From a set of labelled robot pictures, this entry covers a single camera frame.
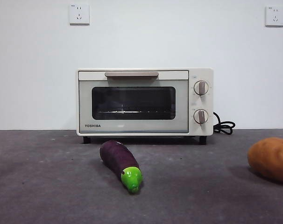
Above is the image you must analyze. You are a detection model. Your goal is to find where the oven door with beige handle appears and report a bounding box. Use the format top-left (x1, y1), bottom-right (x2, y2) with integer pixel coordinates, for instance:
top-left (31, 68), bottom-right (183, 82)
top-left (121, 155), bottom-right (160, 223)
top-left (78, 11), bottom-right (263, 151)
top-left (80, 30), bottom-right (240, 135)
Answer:
top-left (78, 70), bottom-right (190, 134)

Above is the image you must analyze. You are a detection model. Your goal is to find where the brown potato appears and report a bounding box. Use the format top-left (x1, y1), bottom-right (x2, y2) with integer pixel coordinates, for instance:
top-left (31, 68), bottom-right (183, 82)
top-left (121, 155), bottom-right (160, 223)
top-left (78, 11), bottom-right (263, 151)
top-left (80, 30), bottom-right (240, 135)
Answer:
top-left (247, 137), bottom-right (283, 183)

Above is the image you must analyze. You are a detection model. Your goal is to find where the beige oven knob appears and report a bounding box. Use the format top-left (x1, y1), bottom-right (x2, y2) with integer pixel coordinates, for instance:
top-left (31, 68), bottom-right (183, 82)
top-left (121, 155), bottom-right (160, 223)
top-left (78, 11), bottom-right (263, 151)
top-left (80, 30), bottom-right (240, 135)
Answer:
top-left (193, 109), bottom-right (209, 124)
top-left (193, 80), bottom-right (209, 96)

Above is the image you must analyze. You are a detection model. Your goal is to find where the cream white toaster oven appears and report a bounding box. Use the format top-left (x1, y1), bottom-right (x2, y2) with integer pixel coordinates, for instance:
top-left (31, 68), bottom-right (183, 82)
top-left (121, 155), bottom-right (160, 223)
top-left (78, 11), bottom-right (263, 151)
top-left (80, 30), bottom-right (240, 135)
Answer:
top-left (76, 67), bottom-right (214, 145)

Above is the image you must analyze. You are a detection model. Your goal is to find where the purple toy eggplant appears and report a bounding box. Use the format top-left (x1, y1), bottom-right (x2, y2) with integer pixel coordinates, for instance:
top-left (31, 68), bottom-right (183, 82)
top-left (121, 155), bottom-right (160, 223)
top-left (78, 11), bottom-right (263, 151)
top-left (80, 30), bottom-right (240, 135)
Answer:
top-left (99, 140), bottom-right (143, 194)

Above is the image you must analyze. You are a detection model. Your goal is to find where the metal wire oven rack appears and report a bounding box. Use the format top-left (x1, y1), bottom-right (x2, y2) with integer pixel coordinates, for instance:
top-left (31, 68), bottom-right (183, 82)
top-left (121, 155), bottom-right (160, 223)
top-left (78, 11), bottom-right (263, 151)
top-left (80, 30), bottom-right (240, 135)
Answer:
top-left (94, 109), bottom-right (176, 115)

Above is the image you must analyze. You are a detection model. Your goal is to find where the black oven power cord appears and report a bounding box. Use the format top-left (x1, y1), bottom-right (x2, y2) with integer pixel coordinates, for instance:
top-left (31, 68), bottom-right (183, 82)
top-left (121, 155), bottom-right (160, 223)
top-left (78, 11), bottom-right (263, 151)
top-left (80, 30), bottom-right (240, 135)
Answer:
top-left (212, 111), bottom-right (236, 136)

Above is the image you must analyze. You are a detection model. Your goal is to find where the white wall socket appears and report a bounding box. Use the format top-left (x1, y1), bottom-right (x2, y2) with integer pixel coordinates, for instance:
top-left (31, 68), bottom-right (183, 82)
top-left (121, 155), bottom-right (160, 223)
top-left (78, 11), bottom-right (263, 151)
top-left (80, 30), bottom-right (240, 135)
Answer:
top-left (70, 4), bottom-right (91, 26)
top-left (265, 6), bottom-right (283, 28)

